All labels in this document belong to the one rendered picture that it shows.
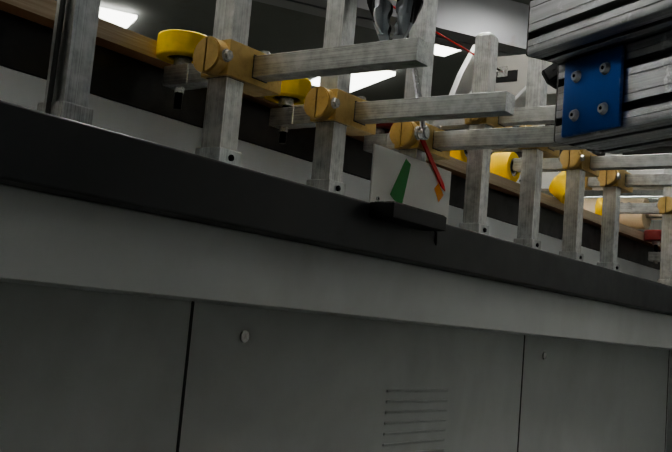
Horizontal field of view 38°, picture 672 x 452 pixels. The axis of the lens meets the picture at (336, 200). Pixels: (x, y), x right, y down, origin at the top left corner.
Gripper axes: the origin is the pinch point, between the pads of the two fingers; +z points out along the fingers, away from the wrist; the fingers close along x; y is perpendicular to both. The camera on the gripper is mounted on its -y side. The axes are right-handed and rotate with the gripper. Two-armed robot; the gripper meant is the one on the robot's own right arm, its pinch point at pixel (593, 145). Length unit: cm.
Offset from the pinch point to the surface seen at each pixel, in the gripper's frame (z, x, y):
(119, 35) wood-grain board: -6, -59, -49
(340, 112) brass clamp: -0.2, -30.1, -29.3
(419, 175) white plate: 5.2, -5.1, -29.3
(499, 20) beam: -258, 630, -339
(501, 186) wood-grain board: -5, 66, -49
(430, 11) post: -24.8, -4.5, -30.0
